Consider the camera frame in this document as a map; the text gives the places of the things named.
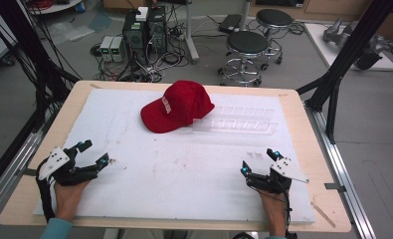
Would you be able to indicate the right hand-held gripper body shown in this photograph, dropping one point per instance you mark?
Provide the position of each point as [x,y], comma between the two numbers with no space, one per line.
[277,176]

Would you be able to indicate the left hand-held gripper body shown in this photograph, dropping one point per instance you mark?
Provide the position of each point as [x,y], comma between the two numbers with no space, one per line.
[59,166]

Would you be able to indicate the clear plastic tray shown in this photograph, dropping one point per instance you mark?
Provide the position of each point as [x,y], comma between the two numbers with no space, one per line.
[238,121]

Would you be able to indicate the red baseball cap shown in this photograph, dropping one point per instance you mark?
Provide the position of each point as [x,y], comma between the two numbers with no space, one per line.
[178,106]

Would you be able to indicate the person's left hand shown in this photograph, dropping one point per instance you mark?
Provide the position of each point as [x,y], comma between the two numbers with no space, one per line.
[68,197]

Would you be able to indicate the person's right hand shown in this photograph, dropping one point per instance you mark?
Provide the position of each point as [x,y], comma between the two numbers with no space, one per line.
[274,209]

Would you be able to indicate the white foam mat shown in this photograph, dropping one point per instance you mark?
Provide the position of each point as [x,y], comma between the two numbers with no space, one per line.
[170,159]

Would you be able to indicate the white power supply box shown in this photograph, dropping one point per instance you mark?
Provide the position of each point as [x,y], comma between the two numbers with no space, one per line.
[105,48]
[118,49]

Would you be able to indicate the black round stool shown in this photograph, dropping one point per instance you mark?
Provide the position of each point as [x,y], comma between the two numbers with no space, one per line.
[274,31]
[245,56]

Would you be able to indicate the white floor board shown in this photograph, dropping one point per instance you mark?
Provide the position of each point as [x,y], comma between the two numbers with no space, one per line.
[330,49]

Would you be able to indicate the black computer tower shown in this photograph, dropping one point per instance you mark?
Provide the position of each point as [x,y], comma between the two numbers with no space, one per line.
[157,31]
[135,36]

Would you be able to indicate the white adapter box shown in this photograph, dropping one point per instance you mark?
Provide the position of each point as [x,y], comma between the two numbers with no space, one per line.
[142,14]

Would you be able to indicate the grey metal stand leg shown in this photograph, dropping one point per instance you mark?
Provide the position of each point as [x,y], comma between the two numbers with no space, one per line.
[190,33]

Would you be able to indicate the aluminium table rail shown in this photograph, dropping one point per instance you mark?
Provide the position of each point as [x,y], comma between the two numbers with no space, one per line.
[8,176]
[343,172]

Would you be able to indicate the black metal frame stand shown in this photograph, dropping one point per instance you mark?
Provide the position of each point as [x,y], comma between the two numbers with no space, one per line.
[35,63]
[346,63]

